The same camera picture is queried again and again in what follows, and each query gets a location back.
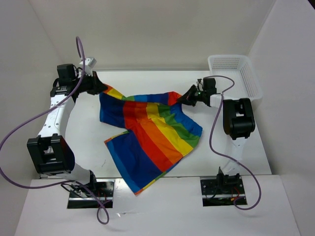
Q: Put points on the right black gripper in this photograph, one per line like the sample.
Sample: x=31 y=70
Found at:
x=187 y=98

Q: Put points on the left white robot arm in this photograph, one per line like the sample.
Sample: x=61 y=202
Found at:
x=49 y=151

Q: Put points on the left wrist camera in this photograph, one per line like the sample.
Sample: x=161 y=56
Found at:
x=89 y=65

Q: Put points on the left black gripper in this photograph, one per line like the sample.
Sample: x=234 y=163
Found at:
x=98 y=87

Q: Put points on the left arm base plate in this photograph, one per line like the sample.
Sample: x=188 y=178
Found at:
x=79 y=198

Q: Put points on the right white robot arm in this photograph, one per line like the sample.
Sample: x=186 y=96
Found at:
x=237 y=119

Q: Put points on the white plastic basket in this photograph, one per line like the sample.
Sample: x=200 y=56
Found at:
x=240 y=69

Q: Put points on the rainbow striped shorts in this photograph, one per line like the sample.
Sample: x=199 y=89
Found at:
x=157 y=136

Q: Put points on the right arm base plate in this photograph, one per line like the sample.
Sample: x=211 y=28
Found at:
x=223 y=194

